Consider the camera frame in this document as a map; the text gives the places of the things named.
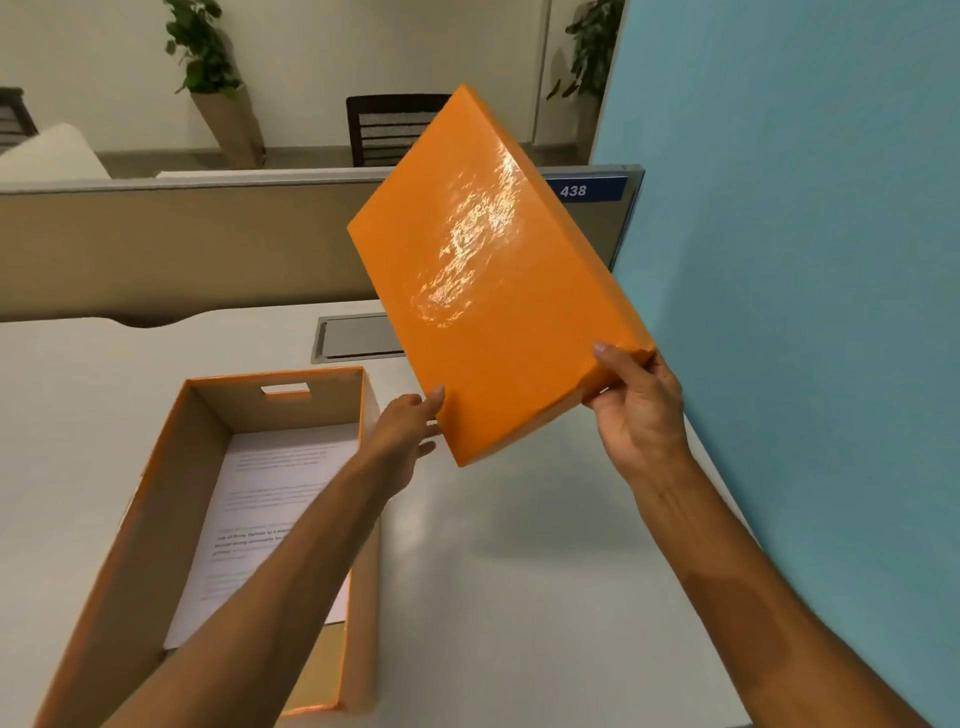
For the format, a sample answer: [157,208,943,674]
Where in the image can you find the black mesh office chair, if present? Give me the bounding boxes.
[345,93,453,169]

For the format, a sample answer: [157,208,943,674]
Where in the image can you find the potted plant in grey pot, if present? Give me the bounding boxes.
[546,0,627,163]

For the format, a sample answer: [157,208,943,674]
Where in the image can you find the grey desk cable hatch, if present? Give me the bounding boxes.
[311,311,407,366]

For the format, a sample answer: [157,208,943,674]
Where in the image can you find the white printed paper sheet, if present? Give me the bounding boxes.
[163,423,361,650]

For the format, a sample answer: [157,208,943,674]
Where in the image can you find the person's left hand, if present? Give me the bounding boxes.
[352,386,447,513]

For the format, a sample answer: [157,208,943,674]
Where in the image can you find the cream upholstered seat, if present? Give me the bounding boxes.
[0,123,113,183]

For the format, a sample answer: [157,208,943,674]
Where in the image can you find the person's right hand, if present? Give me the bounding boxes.
[583,342,696,493]

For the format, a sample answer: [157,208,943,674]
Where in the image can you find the open orange cardboard box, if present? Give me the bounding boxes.
[33,366,381,728]

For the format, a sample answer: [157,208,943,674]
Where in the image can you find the blue number label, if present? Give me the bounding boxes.
[541,174,630,204]

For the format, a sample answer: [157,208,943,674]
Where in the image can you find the person's left forearm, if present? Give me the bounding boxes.
[101,450,391,728]

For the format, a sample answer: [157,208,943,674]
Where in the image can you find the orange box lid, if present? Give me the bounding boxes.
[346,84,657,468]

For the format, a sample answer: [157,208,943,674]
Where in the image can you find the beige desk partition panel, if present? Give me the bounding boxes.
[0,165,646,325]

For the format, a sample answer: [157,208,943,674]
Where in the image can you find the person's right forearm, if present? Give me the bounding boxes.
[626,450,931,728]

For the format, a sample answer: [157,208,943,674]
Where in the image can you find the potted plant in brown pot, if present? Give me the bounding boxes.
[162,0,268,171]

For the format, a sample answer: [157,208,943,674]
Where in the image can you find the dark slatted chair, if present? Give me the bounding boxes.
[0,86,39,156]

